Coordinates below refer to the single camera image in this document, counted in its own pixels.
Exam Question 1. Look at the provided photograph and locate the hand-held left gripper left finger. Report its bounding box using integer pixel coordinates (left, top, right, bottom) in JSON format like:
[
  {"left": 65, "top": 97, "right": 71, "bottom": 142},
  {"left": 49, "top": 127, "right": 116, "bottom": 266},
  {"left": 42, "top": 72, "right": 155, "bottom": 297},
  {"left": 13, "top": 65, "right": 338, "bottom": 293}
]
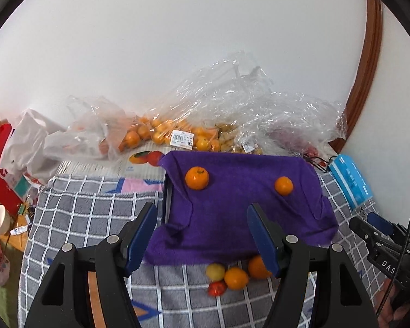
[{"left": 24, "top": 202, "right": 158, "bottom": 328}]

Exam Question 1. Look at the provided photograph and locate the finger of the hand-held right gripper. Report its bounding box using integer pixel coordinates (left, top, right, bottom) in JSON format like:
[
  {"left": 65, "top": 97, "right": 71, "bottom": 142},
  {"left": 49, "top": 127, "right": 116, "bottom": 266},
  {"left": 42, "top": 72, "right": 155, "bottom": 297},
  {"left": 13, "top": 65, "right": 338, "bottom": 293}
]
[
  {"left": 348, "top": 217, "right": 384, "bottom": 251},
  {"left": 367, "top": 211, "right": 399, "bottom": 236}
]

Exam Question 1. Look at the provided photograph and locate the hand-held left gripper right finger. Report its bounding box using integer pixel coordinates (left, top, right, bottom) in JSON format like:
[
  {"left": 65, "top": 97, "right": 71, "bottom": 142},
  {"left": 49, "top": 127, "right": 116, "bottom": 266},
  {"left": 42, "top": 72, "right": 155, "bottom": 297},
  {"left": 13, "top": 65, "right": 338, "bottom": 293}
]
[{"left": 247, "top": 202, "right": 380, "bottom": 328}]

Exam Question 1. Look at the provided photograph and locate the black tray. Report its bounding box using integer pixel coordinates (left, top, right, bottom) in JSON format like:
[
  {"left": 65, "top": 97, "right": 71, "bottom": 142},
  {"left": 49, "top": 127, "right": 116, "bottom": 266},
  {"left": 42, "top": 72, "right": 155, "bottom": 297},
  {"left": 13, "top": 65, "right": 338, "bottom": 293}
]
[{"left": 161, "top": 172, "right": 174, "bottom": 226}]

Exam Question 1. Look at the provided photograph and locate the small yellow fruit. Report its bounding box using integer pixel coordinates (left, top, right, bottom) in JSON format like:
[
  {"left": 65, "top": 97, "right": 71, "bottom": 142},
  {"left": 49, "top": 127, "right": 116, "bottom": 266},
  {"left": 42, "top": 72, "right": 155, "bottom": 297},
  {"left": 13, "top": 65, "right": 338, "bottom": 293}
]
[{"left": 205, "top": 263, "right": 226, "bottom": 281}]

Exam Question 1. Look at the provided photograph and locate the small red fruit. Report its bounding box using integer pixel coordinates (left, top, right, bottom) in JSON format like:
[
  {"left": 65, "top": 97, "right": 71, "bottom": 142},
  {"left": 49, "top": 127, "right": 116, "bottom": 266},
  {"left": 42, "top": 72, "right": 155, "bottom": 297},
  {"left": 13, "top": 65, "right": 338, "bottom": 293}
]
[{"left": 208, "top": 280, "right": 228, "bottom": 297}]

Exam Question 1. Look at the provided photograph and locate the person's right hand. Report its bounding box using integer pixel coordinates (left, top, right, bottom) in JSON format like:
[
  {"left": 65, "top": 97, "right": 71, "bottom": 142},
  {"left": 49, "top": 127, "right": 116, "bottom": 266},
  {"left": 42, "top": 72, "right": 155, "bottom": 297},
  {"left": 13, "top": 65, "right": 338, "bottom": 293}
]
[{"left": 383, "top": 278, "right": 410, "bottom": 328}]

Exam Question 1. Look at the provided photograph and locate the purple towel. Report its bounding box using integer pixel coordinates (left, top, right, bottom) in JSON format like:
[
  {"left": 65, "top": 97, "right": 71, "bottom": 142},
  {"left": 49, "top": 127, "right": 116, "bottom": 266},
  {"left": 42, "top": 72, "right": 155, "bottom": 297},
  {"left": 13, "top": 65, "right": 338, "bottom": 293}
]
[{"left": 144, "top": 150, "right": 339, "bottom": 267}]

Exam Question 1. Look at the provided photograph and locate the blue tissue pack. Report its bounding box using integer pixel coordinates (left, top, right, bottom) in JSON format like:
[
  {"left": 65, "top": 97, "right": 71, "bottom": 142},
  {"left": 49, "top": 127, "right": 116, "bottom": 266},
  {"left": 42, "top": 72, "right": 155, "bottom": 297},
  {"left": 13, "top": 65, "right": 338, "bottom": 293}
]
[{"left": 328, "top": 154, "right": 374, "bottom": 211}]

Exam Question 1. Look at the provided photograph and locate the grey checked blanket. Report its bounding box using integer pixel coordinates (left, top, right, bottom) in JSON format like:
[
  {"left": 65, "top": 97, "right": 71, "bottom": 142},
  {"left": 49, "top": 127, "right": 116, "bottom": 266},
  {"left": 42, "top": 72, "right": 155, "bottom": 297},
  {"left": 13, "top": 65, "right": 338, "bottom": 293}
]
[{"left": 17, "top": 169, "right": 397, "bottom": 328}]

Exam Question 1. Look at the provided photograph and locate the small round orange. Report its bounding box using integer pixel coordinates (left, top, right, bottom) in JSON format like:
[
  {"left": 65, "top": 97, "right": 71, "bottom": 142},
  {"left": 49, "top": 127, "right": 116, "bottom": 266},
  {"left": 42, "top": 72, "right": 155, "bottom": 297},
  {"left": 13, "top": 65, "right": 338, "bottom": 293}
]
[{"left": 274, "top": 176, "right": 294, "bottom": 197}]

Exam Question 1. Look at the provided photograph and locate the white corrugated carton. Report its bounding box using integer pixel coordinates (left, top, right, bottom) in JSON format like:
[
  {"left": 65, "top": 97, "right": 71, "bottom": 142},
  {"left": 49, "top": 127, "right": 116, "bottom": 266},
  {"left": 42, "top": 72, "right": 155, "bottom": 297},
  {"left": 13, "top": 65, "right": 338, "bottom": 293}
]
[{"left": 56, "top": 148, "right": 168, "bottom": 180}]

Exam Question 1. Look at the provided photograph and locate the orange with green stem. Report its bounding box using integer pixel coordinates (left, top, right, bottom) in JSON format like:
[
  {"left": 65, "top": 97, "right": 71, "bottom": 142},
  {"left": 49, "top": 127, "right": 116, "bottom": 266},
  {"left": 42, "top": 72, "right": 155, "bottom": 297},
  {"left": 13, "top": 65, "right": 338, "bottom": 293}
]
[{"left": 185, "top": 166, "right": 210, "bottom": 190}]

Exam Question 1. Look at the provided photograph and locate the plastic bag of tangerines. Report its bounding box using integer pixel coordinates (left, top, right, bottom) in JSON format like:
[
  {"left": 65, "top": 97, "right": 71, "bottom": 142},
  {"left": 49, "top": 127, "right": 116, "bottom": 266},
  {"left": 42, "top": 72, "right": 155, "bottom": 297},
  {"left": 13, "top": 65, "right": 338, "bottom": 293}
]
[{"left": 43, "top": 96, "right": 151, "bottom": 161}]

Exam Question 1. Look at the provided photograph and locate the clear bag of yellow fruit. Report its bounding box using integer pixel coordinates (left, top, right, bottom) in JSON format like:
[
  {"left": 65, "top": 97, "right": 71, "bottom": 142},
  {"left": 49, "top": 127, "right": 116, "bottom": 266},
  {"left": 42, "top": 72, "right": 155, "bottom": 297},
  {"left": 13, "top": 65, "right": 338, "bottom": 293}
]
[{"left": 215, "top": 119, "right": 265, "bottom": 156}]

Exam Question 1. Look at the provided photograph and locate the clear bag of red fruit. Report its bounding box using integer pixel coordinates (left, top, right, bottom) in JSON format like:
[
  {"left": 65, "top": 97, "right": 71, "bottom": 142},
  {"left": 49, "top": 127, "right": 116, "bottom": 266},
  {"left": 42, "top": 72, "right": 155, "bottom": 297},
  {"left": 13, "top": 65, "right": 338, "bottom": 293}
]
[{"left": 260, "top": 90, "right": 347, "bottom": 171}]

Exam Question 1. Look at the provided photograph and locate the clear bag of labelled oranges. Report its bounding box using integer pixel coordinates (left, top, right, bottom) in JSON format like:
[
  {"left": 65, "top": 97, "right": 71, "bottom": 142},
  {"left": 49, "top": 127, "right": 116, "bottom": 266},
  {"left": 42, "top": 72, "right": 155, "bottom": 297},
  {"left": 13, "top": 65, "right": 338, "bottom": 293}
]
[{"left": 137, "top": 52, "right": 277, "bottom": 153}]

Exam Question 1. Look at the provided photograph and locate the white bowl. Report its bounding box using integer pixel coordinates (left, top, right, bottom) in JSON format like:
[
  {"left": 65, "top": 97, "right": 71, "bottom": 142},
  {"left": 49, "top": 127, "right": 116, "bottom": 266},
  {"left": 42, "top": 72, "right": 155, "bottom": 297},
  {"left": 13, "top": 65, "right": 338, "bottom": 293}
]
[{"left": 0, "top": 204, "right": 15, "bottom": 236}]

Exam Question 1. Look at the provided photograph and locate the white plastic bag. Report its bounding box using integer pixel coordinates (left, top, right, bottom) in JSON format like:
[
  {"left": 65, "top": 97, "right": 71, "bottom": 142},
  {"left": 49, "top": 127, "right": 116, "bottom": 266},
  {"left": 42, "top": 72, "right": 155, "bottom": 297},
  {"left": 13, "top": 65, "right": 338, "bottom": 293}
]
[{"left": 0, "top": 109, "right": 67, "bottom": 187}]

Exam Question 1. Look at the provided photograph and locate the thin black cord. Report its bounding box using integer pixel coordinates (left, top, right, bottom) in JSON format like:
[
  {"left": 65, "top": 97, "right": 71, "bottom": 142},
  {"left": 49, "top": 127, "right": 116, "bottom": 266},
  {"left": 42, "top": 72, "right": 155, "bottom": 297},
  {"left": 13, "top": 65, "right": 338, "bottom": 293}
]
[{"left": 302, "top": 155, "right": 332, "bottom": 173}]

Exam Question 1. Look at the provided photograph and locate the brown wooden door frame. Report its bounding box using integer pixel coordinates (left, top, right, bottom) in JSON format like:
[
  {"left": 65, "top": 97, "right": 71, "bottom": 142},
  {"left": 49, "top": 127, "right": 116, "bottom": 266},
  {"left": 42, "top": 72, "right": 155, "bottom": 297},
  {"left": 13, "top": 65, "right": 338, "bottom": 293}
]
[{"left": 328, "top": 0, "right": 384, "bottom": 154}]

